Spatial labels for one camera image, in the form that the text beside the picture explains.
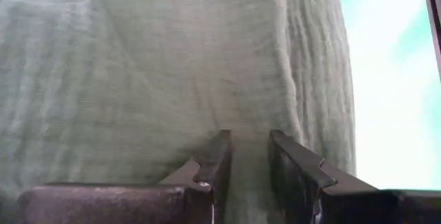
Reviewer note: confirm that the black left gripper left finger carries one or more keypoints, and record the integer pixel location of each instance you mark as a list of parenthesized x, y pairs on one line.
[(120, 205)]

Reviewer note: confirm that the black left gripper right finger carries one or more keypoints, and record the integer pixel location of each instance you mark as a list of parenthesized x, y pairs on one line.
[(361, 206)]

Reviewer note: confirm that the dark green shirt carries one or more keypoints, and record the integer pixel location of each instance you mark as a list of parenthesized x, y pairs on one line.
[(155, 72)]

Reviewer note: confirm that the green table mat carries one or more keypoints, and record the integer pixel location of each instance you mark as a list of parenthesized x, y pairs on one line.
[(392, 96)]

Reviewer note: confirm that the black metal station frame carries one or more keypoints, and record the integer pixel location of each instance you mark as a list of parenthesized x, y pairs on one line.
[(435, 17)]

